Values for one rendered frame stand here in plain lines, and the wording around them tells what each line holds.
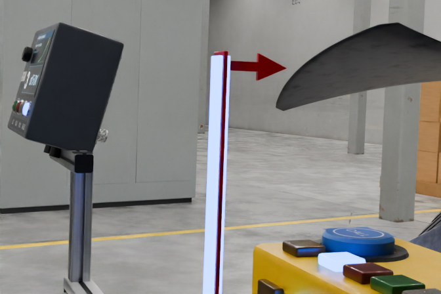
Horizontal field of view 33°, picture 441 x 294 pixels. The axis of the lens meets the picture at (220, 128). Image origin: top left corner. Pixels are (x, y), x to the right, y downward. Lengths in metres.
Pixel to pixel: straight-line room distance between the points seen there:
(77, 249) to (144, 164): 6.18
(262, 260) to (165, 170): 7.04
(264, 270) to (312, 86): 0.37
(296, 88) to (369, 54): 0.11
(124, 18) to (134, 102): 0.80
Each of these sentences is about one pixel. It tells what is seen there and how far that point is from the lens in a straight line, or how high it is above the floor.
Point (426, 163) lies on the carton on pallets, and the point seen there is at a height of 0.36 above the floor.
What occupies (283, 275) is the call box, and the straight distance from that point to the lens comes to 0.40.
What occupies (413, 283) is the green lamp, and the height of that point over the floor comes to 1.08.
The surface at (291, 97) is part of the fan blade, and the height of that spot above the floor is 1.15.
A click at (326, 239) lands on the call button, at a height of 1.08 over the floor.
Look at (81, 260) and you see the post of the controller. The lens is 1.19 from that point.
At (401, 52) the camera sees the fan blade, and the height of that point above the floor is 1.20.
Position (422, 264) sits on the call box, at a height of 1.07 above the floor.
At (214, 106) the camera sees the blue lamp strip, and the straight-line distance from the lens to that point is 0.65.
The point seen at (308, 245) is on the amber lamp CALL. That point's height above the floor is 1.08.
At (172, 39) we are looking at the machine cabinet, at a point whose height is 1.62.
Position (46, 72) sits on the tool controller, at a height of 1.17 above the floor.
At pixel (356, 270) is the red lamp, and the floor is 1.08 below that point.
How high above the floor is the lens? 1.16
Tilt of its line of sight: 3 degrees down
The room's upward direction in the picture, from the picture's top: 2 degrees clockwise
